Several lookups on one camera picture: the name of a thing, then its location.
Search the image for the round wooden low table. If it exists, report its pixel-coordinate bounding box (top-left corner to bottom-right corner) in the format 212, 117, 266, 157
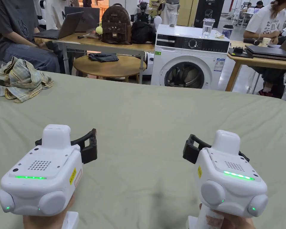
73, 53, 141, 83

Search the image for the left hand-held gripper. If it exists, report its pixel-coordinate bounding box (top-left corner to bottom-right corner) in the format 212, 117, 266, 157
0, 124, 98, 229

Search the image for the wooden desk with laptops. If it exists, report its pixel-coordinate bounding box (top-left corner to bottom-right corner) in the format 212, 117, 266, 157
31, 3, 157, 84

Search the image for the person's left hand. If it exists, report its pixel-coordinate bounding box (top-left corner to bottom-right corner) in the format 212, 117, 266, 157
22, 194, 76, 229

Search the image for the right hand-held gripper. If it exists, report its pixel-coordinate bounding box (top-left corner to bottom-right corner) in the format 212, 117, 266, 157
183, 130, 269, 229

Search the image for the person's right hand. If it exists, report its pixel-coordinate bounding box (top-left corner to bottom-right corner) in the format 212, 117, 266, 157
211, 209, 256, 229

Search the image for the white washing machine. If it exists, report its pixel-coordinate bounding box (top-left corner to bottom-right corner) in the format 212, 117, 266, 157
150, 10, 231, 91

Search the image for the black robot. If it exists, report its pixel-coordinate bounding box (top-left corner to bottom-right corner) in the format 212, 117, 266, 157
133, 2, 157, 24

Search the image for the wooden table with laptops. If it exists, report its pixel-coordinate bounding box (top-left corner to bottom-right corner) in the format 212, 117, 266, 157
225, 37, 286, 92

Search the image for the bed with pale green sheet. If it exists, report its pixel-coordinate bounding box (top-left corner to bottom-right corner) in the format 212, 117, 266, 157
0, 70, 286, 229

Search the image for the black display stand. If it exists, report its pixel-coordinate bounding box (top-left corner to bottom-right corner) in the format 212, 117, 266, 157
194, 0, 226, 28

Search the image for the crumpled plaid shirt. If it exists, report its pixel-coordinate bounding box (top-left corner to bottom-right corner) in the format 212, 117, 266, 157
0, 56, 54, 103

